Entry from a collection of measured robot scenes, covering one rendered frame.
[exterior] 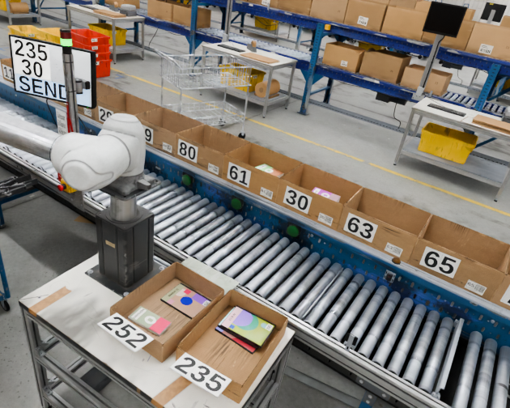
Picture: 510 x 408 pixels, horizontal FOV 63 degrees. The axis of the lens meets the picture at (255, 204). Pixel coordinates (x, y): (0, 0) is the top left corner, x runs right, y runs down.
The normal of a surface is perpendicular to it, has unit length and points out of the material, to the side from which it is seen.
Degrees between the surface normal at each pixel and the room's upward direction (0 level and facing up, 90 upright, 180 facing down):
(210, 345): 2
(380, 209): 89
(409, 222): 89
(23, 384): 0
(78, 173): 89
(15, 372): 0
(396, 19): 89
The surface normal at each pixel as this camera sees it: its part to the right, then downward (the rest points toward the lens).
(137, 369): 0.14, -0.85
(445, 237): -0.54, 0.36
